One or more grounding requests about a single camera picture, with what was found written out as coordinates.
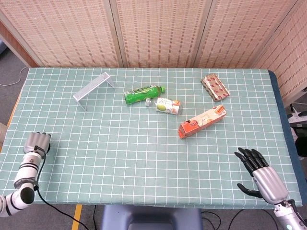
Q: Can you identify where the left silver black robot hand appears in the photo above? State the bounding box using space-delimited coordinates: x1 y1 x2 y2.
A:
23 132 52 155

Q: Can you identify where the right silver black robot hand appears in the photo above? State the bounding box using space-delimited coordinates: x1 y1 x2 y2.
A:
234 147 289 205

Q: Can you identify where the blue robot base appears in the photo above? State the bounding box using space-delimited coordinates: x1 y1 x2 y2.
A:
100 205 203 230

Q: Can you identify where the black round object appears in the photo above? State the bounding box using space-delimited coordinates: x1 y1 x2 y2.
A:
295 138 307 158

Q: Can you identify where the white power strip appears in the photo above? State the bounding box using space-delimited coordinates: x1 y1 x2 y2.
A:
286 112 307 124

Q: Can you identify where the blue table pad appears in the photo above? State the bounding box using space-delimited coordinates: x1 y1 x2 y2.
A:
268 70 307 206

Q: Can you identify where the silver metal mesh shelf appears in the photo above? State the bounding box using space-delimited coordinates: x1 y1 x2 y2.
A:
72 72 116 112

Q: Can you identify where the orange long snack carton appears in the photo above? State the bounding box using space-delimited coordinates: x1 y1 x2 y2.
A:
177 104 227 139

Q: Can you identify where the green grid tablecloth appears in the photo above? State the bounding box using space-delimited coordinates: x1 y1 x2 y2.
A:
0 67 303 209

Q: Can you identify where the bamboo folding screen panel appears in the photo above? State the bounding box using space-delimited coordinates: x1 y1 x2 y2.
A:
0 0 120 68
194 0 298 69
109 0 213 69
251 0 307 107

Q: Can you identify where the red patterned snack packet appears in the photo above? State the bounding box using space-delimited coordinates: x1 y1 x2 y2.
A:
200 73 231 103

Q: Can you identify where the green plastic drink bottle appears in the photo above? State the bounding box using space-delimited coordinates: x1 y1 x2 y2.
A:
123 84 166 106

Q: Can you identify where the clear bottle with fruit label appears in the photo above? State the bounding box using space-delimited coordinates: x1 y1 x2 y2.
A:
145 97 183 116

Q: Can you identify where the black floor cable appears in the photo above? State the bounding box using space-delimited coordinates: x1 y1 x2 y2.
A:
201 210 222 230
92 205 98 230
227 207 273 230

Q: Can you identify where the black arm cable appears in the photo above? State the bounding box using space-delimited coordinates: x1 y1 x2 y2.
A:
33 145 91 230

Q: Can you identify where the white floor cable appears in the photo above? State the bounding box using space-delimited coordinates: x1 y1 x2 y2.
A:
0 66 29 87

